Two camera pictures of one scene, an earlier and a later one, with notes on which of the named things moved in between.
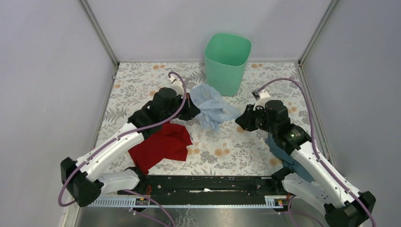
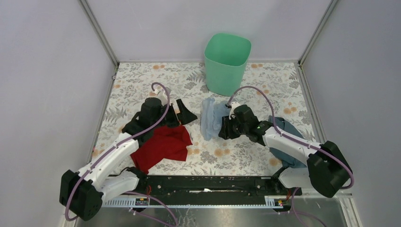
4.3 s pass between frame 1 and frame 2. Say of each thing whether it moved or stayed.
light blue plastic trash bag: moved
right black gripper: moved
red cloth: stayed
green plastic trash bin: stayed
